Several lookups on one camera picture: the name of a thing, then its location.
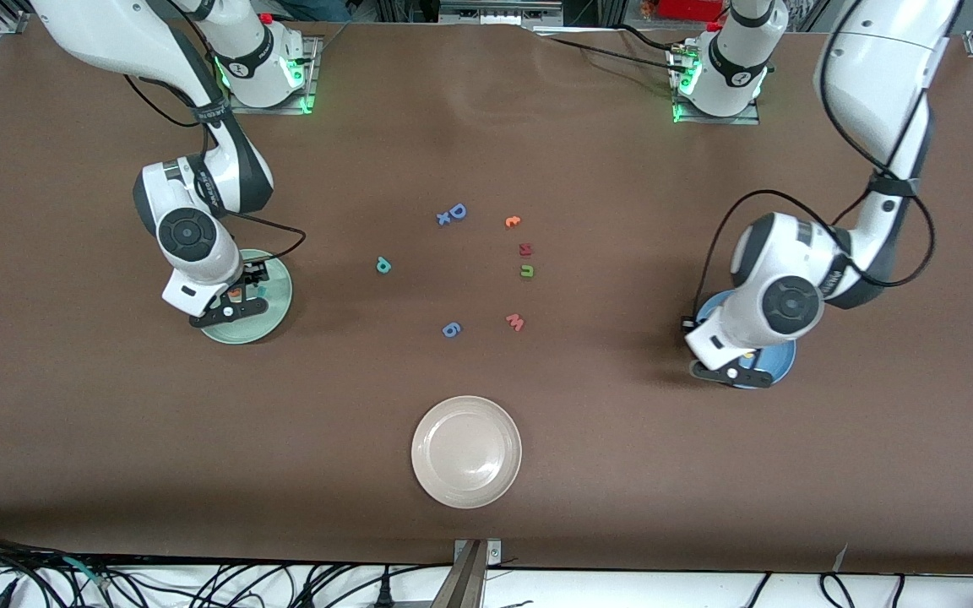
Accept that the light green plate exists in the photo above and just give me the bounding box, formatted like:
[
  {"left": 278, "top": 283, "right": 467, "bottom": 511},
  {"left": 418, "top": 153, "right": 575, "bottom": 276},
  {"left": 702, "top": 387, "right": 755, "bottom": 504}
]
[{"left": 196, "top": 248, "right": 294, "bottom": 345}]

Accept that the blue plate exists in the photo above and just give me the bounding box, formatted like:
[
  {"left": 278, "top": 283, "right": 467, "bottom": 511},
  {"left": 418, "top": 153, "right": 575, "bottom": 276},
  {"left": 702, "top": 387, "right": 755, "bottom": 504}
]
[{"left": 693, "top": 290, "right": 797, "bottom": 390}]

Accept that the brown table cover sheet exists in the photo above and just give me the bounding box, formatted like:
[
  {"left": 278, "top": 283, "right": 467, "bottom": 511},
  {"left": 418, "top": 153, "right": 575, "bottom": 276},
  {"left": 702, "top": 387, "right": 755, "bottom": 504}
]
[{"left": 0, "top": 13, "right": 973, "bottom": 577}]

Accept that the beige plate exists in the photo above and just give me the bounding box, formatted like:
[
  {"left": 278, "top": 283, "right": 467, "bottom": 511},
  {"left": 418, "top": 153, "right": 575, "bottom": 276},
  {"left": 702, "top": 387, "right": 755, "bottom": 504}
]
[{"left": 410, "top": 395, "right": 524, "bottom": 510}]

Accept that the person in blue clothes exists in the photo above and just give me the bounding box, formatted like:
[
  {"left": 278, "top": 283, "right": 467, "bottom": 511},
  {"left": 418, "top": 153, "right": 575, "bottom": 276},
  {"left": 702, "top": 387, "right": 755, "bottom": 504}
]
[{"left": 271, "top": 0, "right": 352, "bottom": 22}]

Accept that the red box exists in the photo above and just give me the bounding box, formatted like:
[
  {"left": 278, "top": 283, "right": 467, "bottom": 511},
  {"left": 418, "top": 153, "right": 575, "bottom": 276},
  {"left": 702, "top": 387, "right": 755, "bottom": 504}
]
[{"left": 658, "top": 0, "right": 726, "bottom": 22}]

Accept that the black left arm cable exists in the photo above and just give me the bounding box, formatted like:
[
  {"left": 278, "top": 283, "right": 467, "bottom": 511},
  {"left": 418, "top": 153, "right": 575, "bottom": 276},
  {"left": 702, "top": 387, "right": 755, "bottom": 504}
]
[{"left": 691, "top": 0, "right": 937, "bottom": 326}]

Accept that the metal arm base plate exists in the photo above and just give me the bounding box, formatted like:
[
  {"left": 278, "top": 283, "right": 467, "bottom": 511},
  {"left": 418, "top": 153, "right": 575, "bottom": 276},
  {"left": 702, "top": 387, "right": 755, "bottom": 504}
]
[
  {"left": 671, "top": 46, "right": 763, "bottom": 127},
  {"left": 227, "top": 35, "right": 319, "bottom": 116}
]

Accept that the black base power cable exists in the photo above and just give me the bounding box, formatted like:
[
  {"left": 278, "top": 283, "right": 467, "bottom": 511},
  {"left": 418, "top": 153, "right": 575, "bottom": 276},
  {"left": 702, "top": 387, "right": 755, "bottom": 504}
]
[{"left": 537, "top": 34, "right": 683, "bottom": 70}]

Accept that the black floor cable loop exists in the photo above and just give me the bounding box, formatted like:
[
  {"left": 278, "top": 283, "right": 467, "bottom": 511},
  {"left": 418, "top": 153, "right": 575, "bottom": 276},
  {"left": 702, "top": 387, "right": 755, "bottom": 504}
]
[{"left": 820, "top": 573, "right": 857, "bottom": 608}]

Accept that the teal floor cable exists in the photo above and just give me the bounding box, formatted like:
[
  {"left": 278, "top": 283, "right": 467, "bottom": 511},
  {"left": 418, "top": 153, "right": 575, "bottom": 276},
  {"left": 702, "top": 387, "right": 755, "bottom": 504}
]
[{"left": 60, "top": 556, "right": 111, "bottom": 589}]

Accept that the metal table edge bracket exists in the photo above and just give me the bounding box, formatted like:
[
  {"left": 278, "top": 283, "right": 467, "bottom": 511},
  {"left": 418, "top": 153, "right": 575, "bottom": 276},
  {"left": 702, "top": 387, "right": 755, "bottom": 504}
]
[{"left": 432, "top": 539, "right": 504, "bottom": 608}]

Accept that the aluminium frame rail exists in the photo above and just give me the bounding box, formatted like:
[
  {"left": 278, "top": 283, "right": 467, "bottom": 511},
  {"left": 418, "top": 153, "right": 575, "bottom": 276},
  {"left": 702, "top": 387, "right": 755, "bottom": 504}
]
[{"left": 440, "top": 0, "right": 563, "bottom": 26}]

